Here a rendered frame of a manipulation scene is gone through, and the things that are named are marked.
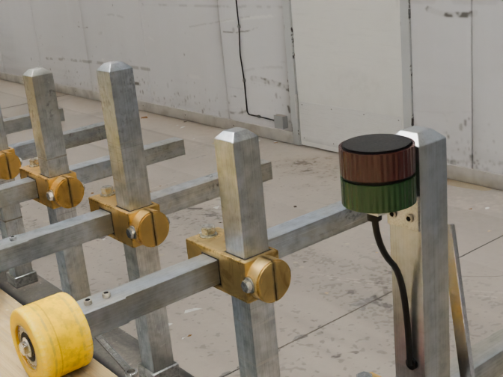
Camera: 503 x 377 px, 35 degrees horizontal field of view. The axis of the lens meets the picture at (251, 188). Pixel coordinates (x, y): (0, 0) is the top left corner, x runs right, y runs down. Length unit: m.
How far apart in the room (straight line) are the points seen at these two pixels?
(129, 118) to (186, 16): 4.62
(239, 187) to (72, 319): 0.22
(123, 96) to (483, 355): 0.54
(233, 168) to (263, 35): 4.17
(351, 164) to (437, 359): 0.21
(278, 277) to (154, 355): 0.34
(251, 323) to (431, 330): 0.26
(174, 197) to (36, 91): 0.28
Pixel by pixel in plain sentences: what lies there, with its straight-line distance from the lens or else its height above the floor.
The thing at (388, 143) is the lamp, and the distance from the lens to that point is 0.62.
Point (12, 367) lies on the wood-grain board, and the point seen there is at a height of 0.90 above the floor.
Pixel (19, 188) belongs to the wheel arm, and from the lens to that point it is 1.32.
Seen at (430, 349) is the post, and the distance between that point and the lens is 0.72.
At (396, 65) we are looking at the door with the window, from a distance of 4.25.
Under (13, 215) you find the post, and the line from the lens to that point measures 1.56.
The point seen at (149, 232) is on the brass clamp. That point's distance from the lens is 1.06.
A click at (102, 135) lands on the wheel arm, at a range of 1.65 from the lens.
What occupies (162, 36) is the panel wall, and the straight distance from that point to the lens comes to 5.96.
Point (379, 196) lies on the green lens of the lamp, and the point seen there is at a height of 1.11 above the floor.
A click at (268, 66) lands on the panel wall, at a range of 5.01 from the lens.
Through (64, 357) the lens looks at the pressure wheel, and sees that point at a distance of 0.81.
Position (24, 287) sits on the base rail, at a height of 0.70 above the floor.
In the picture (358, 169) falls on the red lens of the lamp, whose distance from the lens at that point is 0.61.
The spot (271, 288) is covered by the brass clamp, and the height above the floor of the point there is 0.94.
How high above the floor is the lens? 1.32
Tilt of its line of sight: 18 degrees down
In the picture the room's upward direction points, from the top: 6 degrees counter-clockwise
